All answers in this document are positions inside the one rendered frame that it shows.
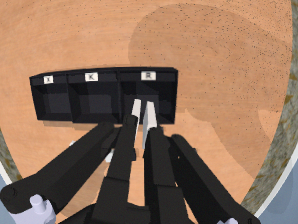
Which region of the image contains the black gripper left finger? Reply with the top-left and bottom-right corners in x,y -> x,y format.
0,99 -> 141,224

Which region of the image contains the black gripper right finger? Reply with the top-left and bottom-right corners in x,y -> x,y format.
142,101 -> 261,224

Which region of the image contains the black rack of three bins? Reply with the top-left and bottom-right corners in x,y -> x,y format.
29,67 -> 178,125

